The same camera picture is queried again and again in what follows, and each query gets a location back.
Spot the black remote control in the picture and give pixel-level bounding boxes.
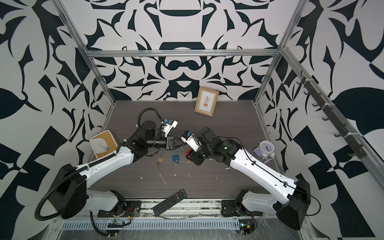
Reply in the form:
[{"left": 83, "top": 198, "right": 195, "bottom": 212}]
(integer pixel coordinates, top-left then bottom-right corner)
[{"left": 152, "top": 189, "right": 187, "bottom": 217}]

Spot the wooden picture frame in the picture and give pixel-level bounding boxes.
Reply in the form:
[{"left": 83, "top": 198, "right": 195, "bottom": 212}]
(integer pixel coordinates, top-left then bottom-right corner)
[{"left": 195, "top": 87, "right": 219, "bottom": 117}]

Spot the left green circuit board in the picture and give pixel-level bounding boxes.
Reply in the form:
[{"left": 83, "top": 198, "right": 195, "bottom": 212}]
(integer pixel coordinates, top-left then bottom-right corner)
[{"left": 108, "top": 218, "right": 132, "bottom": 228}]

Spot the right green circuit board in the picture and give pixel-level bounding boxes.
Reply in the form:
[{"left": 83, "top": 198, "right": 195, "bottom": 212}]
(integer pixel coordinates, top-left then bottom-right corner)
[{"left": 238, "top": 221, "right": 257, "bottom": 236}]

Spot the brass padlock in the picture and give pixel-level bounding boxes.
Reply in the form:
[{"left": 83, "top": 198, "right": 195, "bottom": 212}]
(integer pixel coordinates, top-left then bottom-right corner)
[{"left": 156, "top": 156, "right": 165, "bottom": 166}]

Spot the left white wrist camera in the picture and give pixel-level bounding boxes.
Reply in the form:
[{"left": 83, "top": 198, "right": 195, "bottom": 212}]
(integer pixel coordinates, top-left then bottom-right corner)
[{"left": 161, "top": 118, "right": 178, "bottom": 137}]

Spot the green circuit board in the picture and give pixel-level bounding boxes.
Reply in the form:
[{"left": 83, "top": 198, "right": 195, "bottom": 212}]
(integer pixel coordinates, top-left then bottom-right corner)
[
  {"left": 238, "top": 221, "right": 257, "bottom": 236},
  {"left": 108, "top": 218, "right": 132, "bottom": 228}
]

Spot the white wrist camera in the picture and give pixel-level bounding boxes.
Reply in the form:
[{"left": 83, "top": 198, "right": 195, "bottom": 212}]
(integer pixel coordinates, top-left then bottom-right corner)
[
  {"left": 181, "top": 130, "right": 200, "bottom": 152},
  {"left": 161, "top": 118, "right": 178, "bottom": 137}
]

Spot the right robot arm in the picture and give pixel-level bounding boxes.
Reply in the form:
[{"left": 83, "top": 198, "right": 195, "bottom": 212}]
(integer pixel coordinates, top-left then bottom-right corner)
[{"left": 181, "top": 127, "right": 314, "bottom": 231}]

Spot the red padlock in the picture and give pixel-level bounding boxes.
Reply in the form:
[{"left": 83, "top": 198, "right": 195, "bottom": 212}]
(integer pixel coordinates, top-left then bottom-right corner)
[{"left": 185, "top": 149, "right": 194, "bottom": 159}]

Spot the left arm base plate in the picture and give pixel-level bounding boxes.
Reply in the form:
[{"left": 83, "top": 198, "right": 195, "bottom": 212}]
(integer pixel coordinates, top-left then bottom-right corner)
[{"left": 97, "top": 201, "right": 142, "bottom": 218}]

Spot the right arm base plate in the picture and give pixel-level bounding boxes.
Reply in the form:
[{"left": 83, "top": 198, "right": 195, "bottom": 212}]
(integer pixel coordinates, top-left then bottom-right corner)
[{"left": 221, "top": 200, "right": 249, "bottom": 218}]

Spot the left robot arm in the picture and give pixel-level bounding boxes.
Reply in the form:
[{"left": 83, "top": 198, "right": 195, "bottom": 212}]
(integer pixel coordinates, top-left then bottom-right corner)
[{"left": 34, "top": 108, "right": 181, "bottom": 221}]

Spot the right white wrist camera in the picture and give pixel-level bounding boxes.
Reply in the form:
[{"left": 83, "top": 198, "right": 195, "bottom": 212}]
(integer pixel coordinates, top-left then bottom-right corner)
[{"left": 181, "top": 130, "right": 200, "bottom": 152}]

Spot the wall coat hook rail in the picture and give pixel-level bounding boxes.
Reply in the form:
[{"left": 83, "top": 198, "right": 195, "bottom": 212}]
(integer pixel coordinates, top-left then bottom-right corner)
[{"left": 298, "top": 76, "right": 368, "bottom": 159}]

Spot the white tissue box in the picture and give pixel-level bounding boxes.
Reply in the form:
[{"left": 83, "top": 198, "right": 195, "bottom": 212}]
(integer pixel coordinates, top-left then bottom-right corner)
[{"left": 90, "top": 130, "right": 118, "bottom": 159}]

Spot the blue padlock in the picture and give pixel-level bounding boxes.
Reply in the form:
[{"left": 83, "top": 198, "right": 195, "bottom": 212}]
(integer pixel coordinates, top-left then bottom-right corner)
[{"left": 172, "top": 149, "right": 181, "bottom": 165}]

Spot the white cable duct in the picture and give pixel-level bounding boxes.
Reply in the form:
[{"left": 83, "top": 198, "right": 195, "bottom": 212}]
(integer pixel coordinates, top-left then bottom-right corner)
[{"left": 62, "top": 219, "right": 240, "bottom": 231}]

